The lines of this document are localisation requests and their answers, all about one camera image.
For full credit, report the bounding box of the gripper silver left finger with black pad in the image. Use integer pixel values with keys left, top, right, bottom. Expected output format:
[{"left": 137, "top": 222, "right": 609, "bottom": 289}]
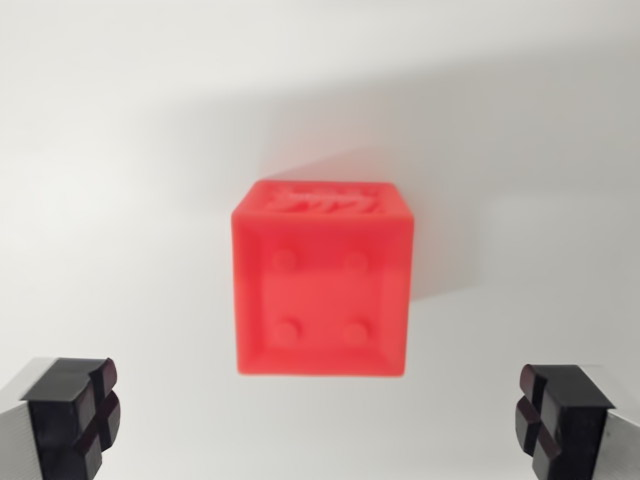
[{"left": 0, "top": 355, "right": 123, "bottom": 480}]

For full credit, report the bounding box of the red silicone infantino cube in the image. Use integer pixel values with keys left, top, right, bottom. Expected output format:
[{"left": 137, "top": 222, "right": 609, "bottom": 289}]
[{"left": 230, "top": 176, "right": 417, "bottom": 379}]

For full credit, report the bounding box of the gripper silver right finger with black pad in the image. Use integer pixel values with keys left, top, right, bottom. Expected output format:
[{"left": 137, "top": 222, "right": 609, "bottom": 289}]
[{"left": 514, "top": 363, "right": 640, "bottom": 480}]

